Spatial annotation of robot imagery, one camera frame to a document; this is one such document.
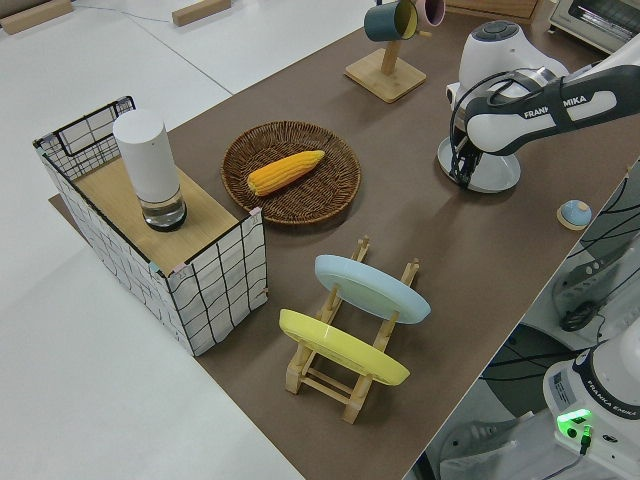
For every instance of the yellow corn cob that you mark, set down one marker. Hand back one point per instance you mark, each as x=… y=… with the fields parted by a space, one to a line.
x=282 y=172

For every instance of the gray plate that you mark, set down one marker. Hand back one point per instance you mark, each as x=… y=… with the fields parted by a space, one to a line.
x=495 y=172

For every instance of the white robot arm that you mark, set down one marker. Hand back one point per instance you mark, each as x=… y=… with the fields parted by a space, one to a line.
x=500 y=130

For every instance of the white cylinder with glass base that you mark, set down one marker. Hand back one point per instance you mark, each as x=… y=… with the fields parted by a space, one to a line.
x=145 y=155

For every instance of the yellow plate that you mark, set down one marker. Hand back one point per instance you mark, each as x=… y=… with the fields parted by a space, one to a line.
x=340 y=345

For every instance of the light blue plate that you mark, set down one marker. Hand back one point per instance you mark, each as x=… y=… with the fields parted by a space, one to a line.
x=370 y=287

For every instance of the wooden mug stand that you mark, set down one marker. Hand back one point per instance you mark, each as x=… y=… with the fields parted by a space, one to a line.
x=387 y=75

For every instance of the wooden block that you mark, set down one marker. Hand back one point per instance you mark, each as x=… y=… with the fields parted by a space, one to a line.
x=30 y=17
x=200 y=12

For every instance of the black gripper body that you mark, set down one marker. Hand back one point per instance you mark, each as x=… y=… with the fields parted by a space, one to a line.
x=467 y=154

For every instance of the small blue wooden knob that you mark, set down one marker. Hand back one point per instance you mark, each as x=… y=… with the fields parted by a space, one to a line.
x=575 y=215

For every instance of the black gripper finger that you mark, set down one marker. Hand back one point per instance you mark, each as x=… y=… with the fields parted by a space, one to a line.
x=469 y=179
x=457 y=171

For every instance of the wooden dish rack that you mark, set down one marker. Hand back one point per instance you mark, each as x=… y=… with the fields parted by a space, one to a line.
x=325 y=385

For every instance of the brown table mat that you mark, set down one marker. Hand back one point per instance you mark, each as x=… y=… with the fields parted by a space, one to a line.
x=475 y=250

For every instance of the dark blue mug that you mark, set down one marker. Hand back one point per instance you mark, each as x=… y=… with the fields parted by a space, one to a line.
x=382 y=20

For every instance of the brown wicker basket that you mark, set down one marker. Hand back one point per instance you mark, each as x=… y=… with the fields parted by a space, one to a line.
x=320 y=200

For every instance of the pink mug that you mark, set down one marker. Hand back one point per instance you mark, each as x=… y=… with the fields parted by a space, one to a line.
x=432 y=11

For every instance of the white toaster oven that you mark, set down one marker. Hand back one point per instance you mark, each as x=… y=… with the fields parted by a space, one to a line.
x=595 y=20

